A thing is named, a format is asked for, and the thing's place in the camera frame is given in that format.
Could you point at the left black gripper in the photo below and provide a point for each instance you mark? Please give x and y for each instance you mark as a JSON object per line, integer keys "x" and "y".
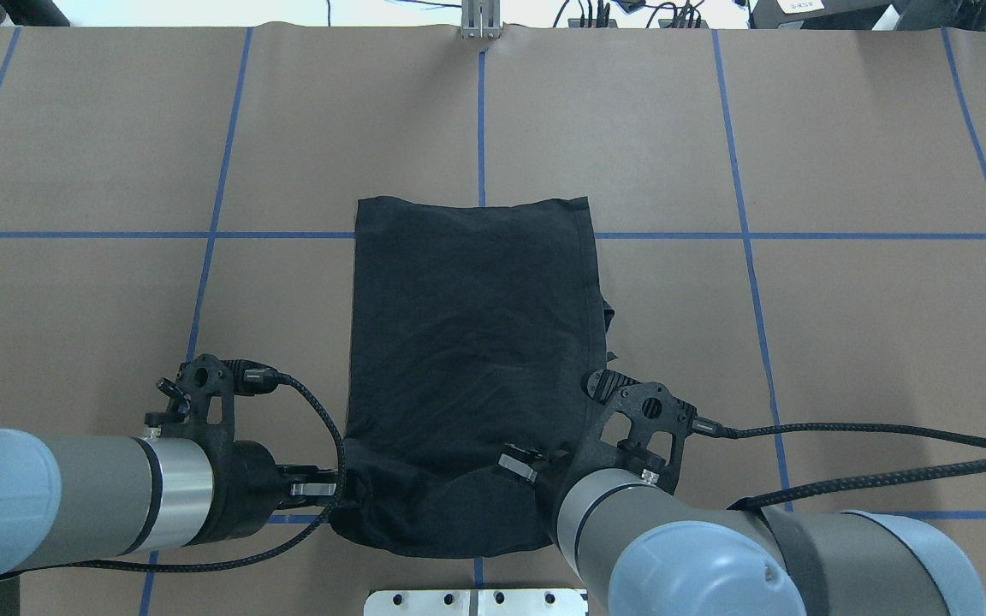
{"x": 246, "y": 489}

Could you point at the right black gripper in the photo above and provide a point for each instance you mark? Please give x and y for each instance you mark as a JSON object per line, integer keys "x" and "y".
{"x": 555, "y": 470}

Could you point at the black printed t-shirt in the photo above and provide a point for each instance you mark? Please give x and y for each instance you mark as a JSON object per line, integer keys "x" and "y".
{"x": 471, "y": 330}

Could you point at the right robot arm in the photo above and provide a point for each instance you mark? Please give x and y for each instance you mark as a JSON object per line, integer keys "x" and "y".
{"x": 640, "y": 551}

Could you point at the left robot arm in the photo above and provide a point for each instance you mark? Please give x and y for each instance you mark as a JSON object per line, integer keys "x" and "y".
{"x": 73, "y": 500}

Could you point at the brown paper table cover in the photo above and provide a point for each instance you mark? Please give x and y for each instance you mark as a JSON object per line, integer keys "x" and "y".
{"x": 791, "y": 225}

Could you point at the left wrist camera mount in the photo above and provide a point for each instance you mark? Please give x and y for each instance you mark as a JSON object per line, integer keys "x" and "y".
{"x": 201, "y": 399}

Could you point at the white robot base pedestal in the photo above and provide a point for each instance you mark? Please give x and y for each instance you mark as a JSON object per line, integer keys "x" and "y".
{"x": 526, "y": 601}

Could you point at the aluminium frame post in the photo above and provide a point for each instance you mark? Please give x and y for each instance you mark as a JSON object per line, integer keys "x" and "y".
{"x": 481, "y": 19}

